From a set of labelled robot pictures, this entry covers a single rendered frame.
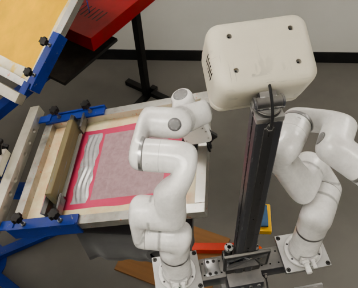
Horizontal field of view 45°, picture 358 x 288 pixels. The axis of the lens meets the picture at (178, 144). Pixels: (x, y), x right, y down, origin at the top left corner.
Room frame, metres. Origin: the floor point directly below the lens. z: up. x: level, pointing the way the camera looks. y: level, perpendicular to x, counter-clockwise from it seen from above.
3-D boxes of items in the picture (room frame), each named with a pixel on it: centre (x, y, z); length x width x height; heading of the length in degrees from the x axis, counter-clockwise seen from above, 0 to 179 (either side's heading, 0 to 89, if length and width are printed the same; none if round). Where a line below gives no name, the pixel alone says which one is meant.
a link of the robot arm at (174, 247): (0.60, 0.04, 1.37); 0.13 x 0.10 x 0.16; 80
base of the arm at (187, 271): (0.58, 0.03, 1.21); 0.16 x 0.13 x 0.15; 6
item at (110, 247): (0.89, 0.22, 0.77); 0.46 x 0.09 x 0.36; 83
